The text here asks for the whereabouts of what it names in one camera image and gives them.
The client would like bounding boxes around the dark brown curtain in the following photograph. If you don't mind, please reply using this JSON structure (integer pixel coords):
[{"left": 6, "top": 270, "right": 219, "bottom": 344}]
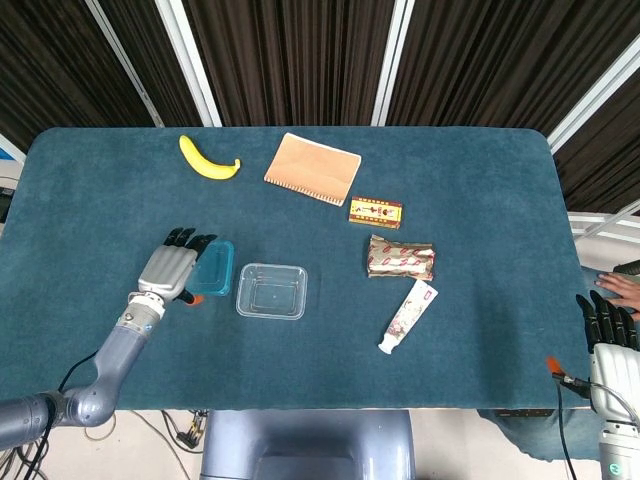
[{"left": 0, "top": 0, "right": 640, "bottom": 216}]

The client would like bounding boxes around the white metal frame post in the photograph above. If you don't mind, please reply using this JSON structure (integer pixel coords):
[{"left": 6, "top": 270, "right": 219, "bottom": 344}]
[
  {"left": 370, "top": 0, "right": 419, "bottom": 127},
  {"left": 154, "top": 0, "right": 223, "bottom": 128},
  {"left": 546, "top": 44, "right": 640, "bottom": 154}
]

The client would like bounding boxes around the black plug on floor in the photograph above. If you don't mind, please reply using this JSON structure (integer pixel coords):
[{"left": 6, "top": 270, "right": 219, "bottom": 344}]
[{"left": 176, "top": 409, "right": 207, "bottom": 452}]

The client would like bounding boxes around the gold red foil packet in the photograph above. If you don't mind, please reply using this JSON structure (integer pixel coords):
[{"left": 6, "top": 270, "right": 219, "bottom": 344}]
[{"left": 366, "top": 233, "right": 437, "bottom": 282}]

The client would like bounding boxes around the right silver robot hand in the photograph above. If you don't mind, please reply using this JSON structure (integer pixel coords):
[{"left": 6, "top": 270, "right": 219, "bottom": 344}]
[{"left": 544, "top": 289, "right": 640, "bottom": 427}]

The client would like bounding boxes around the tan spiral notebook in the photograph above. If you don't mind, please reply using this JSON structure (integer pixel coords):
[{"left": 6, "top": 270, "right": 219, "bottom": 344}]
[{"left": 263, "top": 132, "right": 363, "bottom": 208}]

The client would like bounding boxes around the black right hand cable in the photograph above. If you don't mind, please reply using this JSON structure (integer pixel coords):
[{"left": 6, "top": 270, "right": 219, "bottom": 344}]
[{"left": 552, "top": 374, "right": 592, "bottom": 480}]

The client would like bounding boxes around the blue-grey robot torso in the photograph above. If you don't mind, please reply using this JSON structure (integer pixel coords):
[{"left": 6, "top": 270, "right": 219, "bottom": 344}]
[{"left": 199, "top": 409, "right": 416, "bottom": 480}]

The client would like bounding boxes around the white metal frame rail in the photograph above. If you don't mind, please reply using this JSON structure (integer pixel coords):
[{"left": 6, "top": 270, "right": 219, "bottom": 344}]
[{"left": 567, "top": 199, "right": 640, "bottom": 246}]

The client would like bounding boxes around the teal table cloth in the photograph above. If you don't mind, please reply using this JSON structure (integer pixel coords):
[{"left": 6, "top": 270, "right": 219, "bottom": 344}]
[{"left": 0, "top": 126, "right": 592, "bottom": 412}]

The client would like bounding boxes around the yellow red small carton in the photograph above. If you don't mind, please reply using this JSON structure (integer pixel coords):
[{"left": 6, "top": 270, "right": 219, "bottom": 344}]
[{"left": 347, "top": 195, "right": 404, "bottom": 231}]

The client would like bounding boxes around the thin grey frame post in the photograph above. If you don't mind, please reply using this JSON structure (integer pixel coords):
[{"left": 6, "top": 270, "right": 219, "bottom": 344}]
[{"left": 83, "top": 0, "right": 165, "bottom": 128}]

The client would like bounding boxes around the beige floor cable loop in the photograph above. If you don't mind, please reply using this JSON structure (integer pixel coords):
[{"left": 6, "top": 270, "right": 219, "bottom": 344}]
[{"left": 83, "top": 414, "right": 117, "bottom": 442}]

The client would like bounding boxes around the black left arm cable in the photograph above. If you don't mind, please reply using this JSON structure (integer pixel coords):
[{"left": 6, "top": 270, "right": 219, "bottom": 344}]
[{"left": 0, "top": 349, "right": 101, "bottom": 480}]

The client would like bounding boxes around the yellow banana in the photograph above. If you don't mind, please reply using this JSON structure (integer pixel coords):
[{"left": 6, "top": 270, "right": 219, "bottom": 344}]
[{"left": 178, "top": 134, "right": 242, "bottom": 180}]

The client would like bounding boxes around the teal-rimmed clear plastic container lid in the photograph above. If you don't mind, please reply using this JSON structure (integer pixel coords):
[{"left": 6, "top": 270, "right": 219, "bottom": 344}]
[{"left": 185, "top": 239, "right": 236, "bottom": 299}]

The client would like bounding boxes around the white toothpaste tube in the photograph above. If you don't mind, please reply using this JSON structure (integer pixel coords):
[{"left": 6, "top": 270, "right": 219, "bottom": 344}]
[{"left": 377, "top": 278, "right": 440, "bottom": 356}]

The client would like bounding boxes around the clear plastic container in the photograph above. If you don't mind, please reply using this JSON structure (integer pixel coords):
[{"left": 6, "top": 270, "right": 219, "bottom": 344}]
[{"left": 235, "top": 263, "right": 309, "bottom": 322}]

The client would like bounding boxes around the bystander bare hand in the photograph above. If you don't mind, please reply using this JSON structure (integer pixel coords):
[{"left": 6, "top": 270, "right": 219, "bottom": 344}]
[{"left": 594, "top": 273, "right": 640, "bottom": 321}]

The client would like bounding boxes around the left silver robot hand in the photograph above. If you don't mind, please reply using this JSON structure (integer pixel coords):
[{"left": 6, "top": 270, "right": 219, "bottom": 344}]
[{"left": 137, "top": 227, "right": 219, "bottom": 307}]

